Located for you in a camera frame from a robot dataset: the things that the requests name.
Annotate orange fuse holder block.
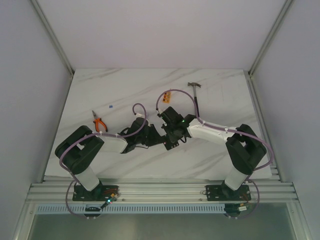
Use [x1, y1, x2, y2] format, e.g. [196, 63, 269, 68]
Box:
[162, 90, 171, 104]

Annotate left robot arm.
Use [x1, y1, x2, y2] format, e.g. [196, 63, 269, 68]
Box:
[54, 117, 166, 201]

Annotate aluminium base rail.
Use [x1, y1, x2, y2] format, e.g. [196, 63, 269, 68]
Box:
[26, 177, 299, 204]

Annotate black fuse box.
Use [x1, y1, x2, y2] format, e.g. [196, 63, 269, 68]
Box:
[163, 135, 179, 151]

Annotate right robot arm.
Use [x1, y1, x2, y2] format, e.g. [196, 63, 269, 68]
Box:
[157, 106, 267, 201]

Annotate orange handled pliers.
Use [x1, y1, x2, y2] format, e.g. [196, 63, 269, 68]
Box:
[92, 110, 108, 132]

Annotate white slotted cable duct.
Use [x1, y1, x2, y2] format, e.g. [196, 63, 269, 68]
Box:
[34, 202, 226, 214]

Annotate claw hammer black handle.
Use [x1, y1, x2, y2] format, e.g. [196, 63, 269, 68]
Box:
[187, 82, 201, 116]

